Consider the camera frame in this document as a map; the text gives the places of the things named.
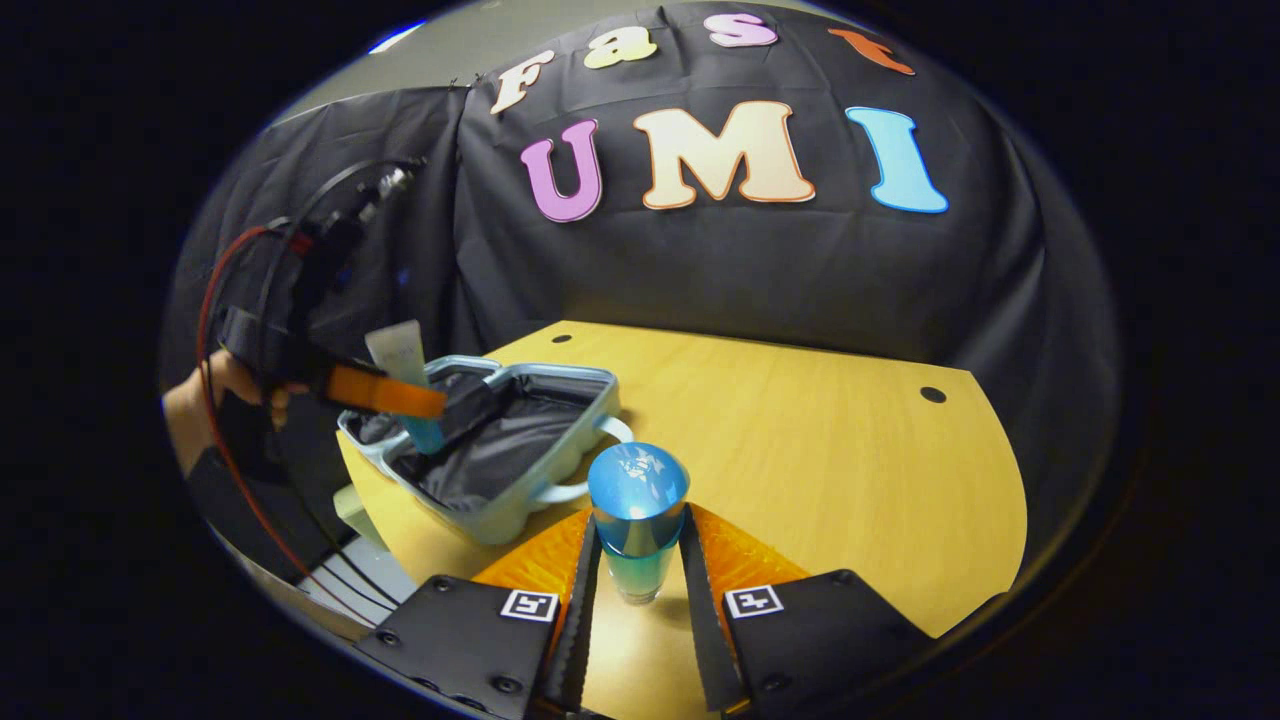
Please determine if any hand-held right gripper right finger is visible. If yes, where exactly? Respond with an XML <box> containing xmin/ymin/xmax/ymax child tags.
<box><xmin>679</xmin><ymin>503</ymin><xmax>936</xmax><ymax>717</ymax></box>

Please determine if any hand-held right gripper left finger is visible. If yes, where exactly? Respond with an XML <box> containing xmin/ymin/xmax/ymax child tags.
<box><xmin>352</xmin><ymin>508</ymin><xmax>602</xmax><ymax>720</ymax></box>

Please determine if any white tube with teal cap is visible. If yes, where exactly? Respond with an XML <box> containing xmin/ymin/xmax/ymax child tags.
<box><xmin>364</xmin><ymin>320</ymin><xmax>448</xmax><ymax>456</ymax></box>

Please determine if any light blue suitcase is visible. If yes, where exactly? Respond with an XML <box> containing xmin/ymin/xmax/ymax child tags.
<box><xmin>337</xmin><ymin>355</ymin><xmax>636</xmax><ymax>546</ymax></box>

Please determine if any blue skin care bottle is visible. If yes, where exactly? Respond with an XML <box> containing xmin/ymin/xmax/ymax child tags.
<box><xmin>587</xmin><ymin>442</ymin><xmax>691</xmax><ymax>606</ymax></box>

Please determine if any pale green object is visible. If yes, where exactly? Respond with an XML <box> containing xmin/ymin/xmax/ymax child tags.
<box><xmin>333</xmin><ymin>484</ymin><xmax>393</xmax><ymax>553</ymax></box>

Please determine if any ceiling light panel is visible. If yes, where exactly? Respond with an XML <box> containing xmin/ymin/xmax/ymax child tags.
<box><xmin>368</xmin><ymin>20</ymin><xmax>429</xmax><ymax>55</ymax></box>

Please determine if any black backdrop cloth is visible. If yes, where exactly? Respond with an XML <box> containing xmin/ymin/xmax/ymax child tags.
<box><xmin>160</xmin><ymin>0</ymin><xmax>1121</xmax><ymax>421</ymax></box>

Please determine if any red cable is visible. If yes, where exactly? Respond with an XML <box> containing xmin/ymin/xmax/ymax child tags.
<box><xmin>196</xmin><ymin>225</ymin><xmax>386</xmax><ymax>629</ymax></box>

